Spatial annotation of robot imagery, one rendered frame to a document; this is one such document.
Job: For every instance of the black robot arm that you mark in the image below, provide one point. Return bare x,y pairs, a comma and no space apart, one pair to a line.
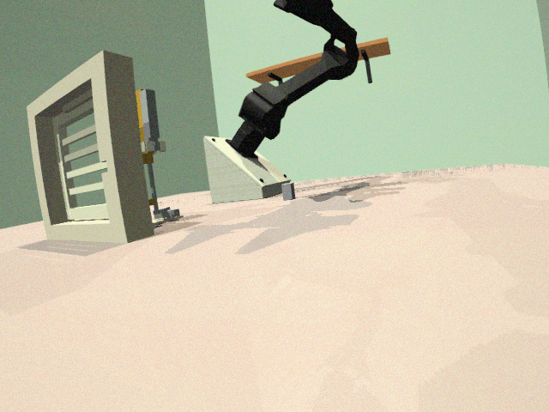
263,109

